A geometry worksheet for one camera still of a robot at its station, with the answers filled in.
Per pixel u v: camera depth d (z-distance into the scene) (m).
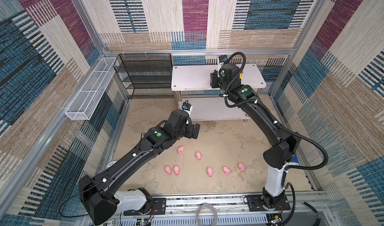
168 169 0.83
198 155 0.88
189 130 0.64
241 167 0.83
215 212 0.72
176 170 0.83
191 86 0.78
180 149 0.91
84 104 0.71
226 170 0.83
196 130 0.65
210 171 0.83
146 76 1.10
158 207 0.73
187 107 0.62
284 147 0.46
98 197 0.38
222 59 0.65
